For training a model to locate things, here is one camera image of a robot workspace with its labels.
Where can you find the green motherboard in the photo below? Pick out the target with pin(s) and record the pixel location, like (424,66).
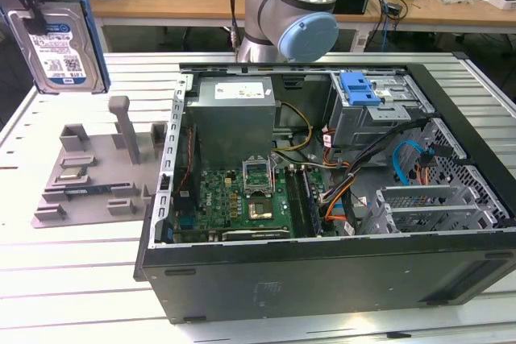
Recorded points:
(213,187)

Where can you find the grey power supply unit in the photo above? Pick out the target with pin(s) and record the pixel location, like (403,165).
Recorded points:
(230,130)

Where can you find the black case fan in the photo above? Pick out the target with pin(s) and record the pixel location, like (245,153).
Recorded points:
(181,203)

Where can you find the grey plastic parts rack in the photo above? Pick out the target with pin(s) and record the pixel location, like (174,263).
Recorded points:
(101,167)

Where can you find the loose RAM stick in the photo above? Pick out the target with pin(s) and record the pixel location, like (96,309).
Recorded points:
(90,191)

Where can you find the black RAM slot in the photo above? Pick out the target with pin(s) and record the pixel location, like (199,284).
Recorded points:
(295,199)
(306,207)

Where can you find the small black table clip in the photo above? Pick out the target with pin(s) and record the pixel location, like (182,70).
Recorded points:
(399,335)

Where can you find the blue plastic cage latch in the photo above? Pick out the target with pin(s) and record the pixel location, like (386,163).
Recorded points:
(359,92)

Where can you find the hard disk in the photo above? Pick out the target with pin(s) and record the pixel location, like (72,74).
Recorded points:
(60,58)

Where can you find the CPU socket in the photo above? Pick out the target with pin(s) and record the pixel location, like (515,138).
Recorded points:
(260,209)

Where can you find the black graphics card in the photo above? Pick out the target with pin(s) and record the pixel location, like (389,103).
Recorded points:
(254,235)

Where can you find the grey metal drive cage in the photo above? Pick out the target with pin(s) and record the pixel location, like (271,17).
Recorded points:
(354,126)

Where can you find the black open PC case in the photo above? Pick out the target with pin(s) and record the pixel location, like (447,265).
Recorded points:
(282,279)

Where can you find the silver CPU chip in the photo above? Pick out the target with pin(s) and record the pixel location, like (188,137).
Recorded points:
(71,175)

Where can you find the grey metal disk bay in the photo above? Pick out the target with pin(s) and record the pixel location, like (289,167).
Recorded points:
(427,193)

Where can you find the thin metal locking lever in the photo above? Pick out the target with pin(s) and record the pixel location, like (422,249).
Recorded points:
(275,176)

